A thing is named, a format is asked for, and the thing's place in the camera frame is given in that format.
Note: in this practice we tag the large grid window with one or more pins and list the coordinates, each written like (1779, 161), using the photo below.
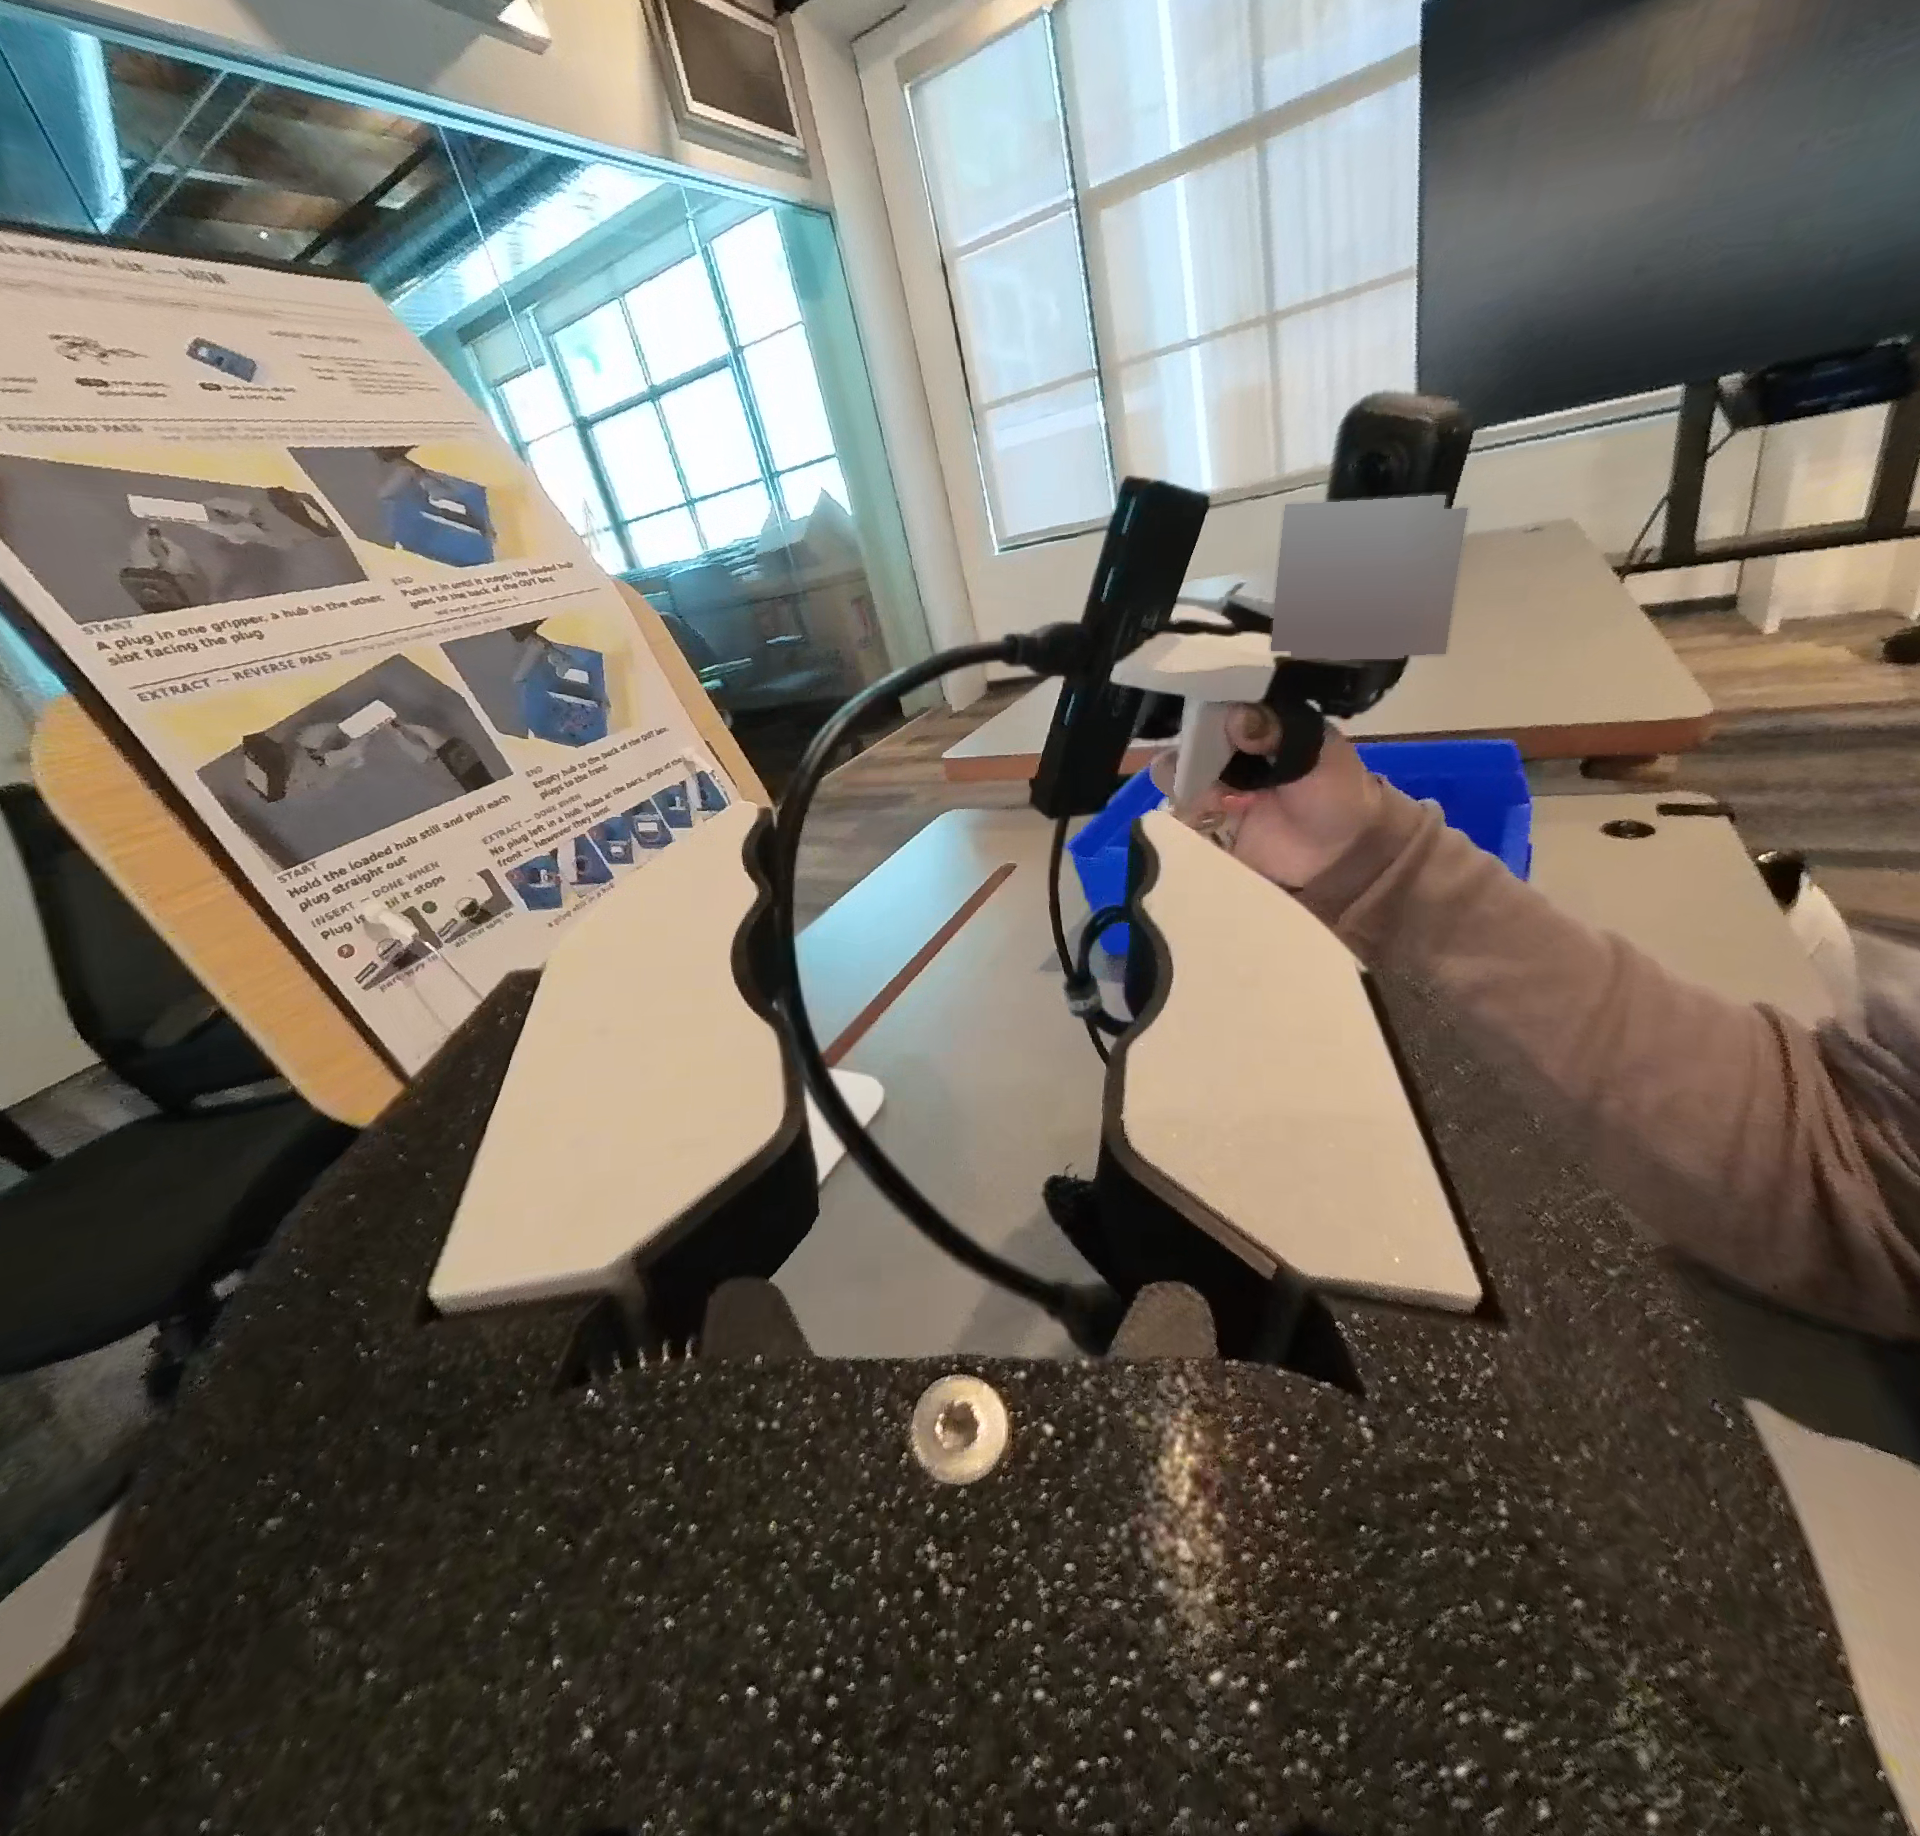
(1202, 291)

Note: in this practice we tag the wall air vent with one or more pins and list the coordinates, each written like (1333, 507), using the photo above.
(729, 58)

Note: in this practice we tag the cardboard box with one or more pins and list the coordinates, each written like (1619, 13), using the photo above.
(819, 578)

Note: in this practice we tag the large black television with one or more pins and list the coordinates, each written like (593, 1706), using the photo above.
(1649, 188)

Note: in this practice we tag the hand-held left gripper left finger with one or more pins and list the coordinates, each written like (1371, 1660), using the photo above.
(631, 1088)

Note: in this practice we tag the person's right forearm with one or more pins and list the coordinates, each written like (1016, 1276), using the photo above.
(1649, 1057)

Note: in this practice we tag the black media box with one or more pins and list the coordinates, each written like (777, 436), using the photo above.
(1823, 380)

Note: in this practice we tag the blue plastic bin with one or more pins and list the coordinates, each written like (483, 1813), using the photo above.
(1463, 802)

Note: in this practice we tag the grey conference table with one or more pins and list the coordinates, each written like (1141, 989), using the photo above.
(1561, 638)

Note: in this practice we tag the white display stand base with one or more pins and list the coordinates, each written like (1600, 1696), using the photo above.
(849, 1117)

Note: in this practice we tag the printed instruction sheet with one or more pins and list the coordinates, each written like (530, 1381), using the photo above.
(225, 548)

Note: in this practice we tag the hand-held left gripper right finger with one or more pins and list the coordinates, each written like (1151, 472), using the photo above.
(1289, 1103)

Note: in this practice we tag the instruction sheet on wooden stand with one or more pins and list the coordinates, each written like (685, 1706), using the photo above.
(211, 951)

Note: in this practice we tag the black television stand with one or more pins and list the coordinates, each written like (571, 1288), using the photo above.
(1688, 472)

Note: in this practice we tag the person's right hand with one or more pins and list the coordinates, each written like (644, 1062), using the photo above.
(1319, 830)

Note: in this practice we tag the dark grey usb hub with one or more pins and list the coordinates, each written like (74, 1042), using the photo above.
(1141, 548)

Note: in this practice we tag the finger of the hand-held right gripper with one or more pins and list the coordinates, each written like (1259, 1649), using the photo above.
(1202, 668)
(1239, 603)

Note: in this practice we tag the black office chair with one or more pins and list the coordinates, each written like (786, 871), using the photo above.
(120, 1205)

